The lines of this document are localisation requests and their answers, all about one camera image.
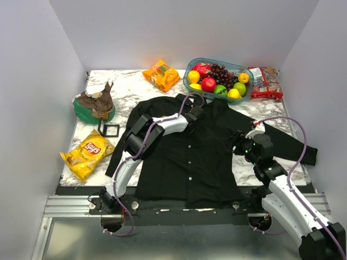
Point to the black button-up shirt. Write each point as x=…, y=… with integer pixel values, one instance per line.
x=192, y=165

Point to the dark red grape bunch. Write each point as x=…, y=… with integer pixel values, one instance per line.
x=223, y=76

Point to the green apple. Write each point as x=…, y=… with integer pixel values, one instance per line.
x=241, y=87

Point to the small yellow lemon front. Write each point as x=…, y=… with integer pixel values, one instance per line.
x=195, y=86

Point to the red apple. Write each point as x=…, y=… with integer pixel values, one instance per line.
x=208, y=84

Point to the teal plastic fruit container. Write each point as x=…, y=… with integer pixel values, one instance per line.
x=237, y=69

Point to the aluminium rail frame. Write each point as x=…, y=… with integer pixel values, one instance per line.
x=78, y=227

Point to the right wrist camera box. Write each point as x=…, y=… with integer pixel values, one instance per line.
x=258, y=128

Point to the red dragon fruit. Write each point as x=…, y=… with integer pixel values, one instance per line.
x=204, y=69

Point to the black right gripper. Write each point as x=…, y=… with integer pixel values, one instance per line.
x=239, y=138

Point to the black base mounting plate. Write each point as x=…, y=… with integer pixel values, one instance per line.
x=85, y=202

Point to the green brown crumpled bag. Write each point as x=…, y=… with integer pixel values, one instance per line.
x=91, y=106

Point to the yellow lemon front right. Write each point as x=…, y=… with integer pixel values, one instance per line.
x=234, y=94

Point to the red candy bag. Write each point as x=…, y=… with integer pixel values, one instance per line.
x=266, y=83

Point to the yellow lemon left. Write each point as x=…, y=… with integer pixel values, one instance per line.
x=193, y=76

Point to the orange snack packet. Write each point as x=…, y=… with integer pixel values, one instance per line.
x=162, y=76

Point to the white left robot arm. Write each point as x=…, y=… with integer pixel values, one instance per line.
x=140, y=141

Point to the yellow Lays chips bag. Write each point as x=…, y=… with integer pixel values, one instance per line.
x=83, y=160

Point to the yellow-orange peach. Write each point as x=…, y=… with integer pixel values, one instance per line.
x=243, y=78

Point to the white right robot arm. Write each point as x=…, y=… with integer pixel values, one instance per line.
x=315, y=236

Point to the black brooch display case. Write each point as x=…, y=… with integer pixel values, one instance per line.
x=108, y=130

